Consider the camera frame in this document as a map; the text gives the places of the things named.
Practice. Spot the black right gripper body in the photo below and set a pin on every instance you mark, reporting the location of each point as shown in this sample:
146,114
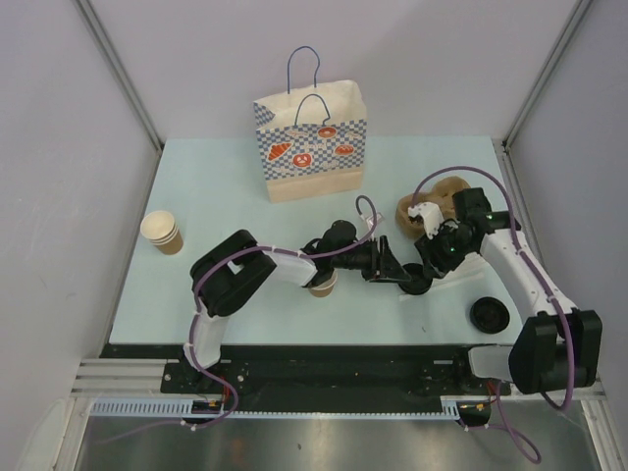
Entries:
446,248

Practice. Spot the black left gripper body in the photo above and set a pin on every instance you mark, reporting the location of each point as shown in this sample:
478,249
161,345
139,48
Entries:
363,257

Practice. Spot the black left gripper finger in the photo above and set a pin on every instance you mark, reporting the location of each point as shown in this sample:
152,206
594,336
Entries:
388,266
389,279

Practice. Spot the single black cup lid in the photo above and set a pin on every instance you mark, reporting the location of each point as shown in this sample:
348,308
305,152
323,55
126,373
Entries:
414,271

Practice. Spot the single brown paper cup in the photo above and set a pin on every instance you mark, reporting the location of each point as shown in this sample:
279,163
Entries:
321,289

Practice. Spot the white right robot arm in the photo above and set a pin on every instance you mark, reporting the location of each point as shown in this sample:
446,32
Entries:
559,345

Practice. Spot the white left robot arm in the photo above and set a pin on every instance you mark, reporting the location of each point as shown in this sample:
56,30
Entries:
225,278

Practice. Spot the white wrapped straw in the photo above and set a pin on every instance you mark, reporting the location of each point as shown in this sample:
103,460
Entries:
459,278
406,296

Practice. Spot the white wrapped straw front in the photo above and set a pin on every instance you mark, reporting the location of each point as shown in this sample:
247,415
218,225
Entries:
406,296

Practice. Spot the stack of black cup lids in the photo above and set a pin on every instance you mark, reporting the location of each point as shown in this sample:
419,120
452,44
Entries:
489,315

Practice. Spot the blue checkered paper bag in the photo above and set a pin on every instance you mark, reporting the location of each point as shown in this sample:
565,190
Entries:
311,139

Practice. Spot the stack of brown paper cups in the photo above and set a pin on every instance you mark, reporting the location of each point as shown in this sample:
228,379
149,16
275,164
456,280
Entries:
162,231

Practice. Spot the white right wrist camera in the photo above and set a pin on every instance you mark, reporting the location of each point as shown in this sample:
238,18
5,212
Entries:
429,214

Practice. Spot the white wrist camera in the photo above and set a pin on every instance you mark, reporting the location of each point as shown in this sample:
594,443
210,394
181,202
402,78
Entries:
373,220
429,214

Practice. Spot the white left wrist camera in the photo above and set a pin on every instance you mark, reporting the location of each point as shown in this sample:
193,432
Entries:
373,220

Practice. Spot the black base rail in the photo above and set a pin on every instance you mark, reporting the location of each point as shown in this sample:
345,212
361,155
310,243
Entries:
335,379

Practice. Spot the aluminium frame rail right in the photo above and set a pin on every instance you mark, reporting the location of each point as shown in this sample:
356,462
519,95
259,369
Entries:
601,424

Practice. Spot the aluminium frame post right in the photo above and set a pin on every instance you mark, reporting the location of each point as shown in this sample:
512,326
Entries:
575,20

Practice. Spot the aluminium frame post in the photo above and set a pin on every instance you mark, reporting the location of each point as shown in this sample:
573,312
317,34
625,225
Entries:
575,20
109,53

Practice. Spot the aluminium frame post left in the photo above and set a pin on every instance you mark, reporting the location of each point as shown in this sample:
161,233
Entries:
109,53

